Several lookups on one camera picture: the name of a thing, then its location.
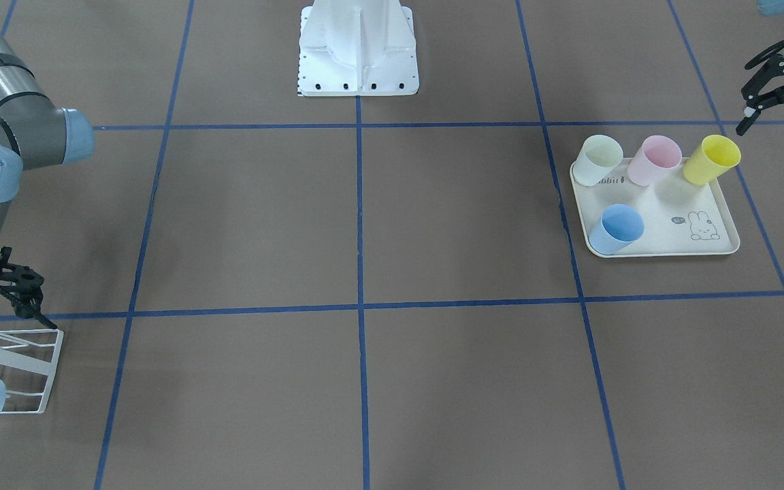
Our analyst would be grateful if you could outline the cream tray with bunny drawing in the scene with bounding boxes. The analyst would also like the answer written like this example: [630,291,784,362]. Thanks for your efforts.
[572,158,740,259]

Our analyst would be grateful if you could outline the pink plastic cup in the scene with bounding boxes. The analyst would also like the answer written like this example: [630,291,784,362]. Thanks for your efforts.
[627,135,683,186]

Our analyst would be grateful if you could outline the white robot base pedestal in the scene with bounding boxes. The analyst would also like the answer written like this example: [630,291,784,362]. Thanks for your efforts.
[297,1,420,97]

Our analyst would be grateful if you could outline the pale green plastic cup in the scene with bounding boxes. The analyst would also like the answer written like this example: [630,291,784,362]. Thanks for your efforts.
[572,134,623,186]

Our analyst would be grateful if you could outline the yellow plastic cup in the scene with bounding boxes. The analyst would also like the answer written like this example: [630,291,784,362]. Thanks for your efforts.
[683,135,742,186]

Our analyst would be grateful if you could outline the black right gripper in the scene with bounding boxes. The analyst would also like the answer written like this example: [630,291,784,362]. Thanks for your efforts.
[0,247,46,320]

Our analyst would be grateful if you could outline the white wire cup rack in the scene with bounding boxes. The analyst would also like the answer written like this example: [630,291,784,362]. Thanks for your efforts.
[0,328,65,414]

